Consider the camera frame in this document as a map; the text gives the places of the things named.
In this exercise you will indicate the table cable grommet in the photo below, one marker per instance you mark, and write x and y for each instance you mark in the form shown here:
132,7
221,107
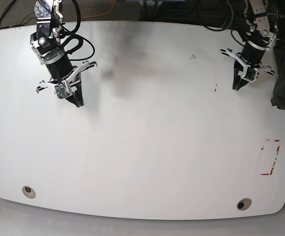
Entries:
244,204
29,192

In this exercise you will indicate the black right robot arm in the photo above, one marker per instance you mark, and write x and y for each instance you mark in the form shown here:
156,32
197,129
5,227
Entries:
53,43

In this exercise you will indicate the left table cable grommet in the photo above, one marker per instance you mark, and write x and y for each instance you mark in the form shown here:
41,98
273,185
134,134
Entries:
29,192

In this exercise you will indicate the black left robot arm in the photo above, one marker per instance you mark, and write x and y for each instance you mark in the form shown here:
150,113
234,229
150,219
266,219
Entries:
257,33

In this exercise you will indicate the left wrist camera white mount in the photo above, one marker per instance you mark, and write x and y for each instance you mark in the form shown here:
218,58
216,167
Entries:
250,72

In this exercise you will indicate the red tape rectangle marking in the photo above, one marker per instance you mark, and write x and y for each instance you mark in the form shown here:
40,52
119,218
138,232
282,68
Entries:
268,156

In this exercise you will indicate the right table cable grommet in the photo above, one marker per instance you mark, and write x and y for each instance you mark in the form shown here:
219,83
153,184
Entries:
244,204

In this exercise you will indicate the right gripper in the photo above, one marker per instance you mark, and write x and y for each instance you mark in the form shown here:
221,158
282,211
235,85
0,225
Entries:
59,71

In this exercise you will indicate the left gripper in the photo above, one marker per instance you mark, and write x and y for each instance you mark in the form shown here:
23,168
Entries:
253,53

